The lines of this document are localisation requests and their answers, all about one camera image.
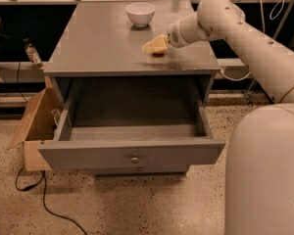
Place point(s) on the clear plastic bottle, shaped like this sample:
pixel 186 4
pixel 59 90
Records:
pixel 32 54

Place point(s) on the round metal drawer knob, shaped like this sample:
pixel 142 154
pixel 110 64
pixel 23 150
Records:
pixel 134 160

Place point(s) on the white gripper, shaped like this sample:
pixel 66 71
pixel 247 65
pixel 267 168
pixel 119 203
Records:
pixel 174 35

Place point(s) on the open grey top drawer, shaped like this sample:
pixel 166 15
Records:
pixel 108 120

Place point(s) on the brown cardboard box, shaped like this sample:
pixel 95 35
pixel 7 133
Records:
pixel 37 126

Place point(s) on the grey wooden drawer cabinet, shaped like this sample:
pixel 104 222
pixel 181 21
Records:
pixel 100 41

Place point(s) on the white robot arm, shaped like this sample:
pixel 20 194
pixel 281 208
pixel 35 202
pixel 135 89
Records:
pixel 259 171

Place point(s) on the white ceramic bowl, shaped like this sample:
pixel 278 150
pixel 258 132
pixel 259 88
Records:
pixel 140 13

